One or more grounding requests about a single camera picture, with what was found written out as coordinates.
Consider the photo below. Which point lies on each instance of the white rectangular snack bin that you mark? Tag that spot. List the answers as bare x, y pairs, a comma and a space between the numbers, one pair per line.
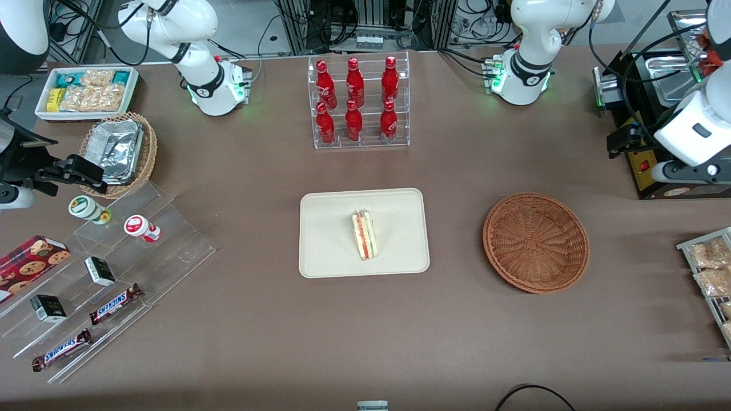
132, 85

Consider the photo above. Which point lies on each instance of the brown round wicker basket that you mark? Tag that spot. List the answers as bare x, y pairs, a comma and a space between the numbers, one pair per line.
537, 242

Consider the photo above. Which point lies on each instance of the light tan wicker basket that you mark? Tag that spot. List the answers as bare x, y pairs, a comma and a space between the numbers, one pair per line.
149, 151

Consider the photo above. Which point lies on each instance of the cream rectangular tray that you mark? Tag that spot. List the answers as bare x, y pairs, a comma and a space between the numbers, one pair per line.
331, 234

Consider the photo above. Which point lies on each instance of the red plaid cookie box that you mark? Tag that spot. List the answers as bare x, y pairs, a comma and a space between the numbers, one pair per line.
31, 262

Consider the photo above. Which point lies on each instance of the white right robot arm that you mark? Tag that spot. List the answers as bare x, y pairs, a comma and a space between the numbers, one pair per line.
200, 23

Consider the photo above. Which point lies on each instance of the white power strip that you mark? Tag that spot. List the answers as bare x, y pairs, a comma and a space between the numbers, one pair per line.
369, 41

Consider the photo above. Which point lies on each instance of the red cola bottle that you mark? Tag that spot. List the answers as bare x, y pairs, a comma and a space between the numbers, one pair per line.
325, 124
353, 121
354, 83
388, 121
324, 83
390, 79

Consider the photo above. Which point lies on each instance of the grey metal snack rack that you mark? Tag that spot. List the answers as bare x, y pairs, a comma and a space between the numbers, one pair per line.
685, 246

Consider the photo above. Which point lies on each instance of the small black carton box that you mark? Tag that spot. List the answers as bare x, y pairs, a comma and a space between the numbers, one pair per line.
48, 308
100, 271

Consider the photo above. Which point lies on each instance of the yellow snack pack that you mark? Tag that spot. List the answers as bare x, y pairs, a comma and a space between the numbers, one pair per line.
55, 99

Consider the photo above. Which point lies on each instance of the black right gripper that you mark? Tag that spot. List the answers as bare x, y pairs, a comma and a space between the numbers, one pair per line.
20, 158

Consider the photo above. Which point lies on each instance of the triangular sandwich with red filling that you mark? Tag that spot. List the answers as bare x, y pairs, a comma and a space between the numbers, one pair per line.
365, 237

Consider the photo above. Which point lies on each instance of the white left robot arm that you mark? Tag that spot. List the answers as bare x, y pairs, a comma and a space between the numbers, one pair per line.
534, 34

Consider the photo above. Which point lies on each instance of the black sealing machine yellow panel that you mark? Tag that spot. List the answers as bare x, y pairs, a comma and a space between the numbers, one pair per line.
651, 177

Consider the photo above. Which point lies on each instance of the white cup with green label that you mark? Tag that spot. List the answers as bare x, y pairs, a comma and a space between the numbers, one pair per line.
85, 207

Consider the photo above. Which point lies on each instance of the small grey block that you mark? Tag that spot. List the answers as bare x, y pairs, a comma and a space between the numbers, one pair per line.
372, 406

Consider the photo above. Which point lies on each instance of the clear acrylic bottle rack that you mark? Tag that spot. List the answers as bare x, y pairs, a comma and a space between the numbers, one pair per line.
368, 142

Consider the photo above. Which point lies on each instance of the silver metal box device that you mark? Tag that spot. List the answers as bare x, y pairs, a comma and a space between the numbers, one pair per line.
606, 88

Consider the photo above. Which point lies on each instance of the brown snickers bar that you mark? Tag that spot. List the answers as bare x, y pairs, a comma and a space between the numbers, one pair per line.
116, 304
61, 350

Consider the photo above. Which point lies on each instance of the teal snack pack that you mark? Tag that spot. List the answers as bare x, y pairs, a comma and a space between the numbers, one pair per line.
121, 77
69, 78

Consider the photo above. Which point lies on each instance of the white cup with red label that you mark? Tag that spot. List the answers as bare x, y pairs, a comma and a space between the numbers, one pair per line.
138, 226

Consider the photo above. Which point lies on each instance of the clear acrylic stepped shelf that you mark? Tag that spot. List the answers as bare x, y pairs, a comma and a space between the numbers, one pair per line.
171, 251

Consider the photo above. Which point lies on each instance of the clear bag of crackers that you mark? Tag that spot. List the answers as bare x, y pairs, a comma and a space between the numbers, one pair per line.
714, 281
726, 309
98, 77
708, 254
91, 98
727, 330

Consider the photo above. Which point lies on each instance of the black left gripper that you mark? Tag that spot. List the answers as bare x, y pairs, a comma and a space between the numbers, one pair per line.
635, 138

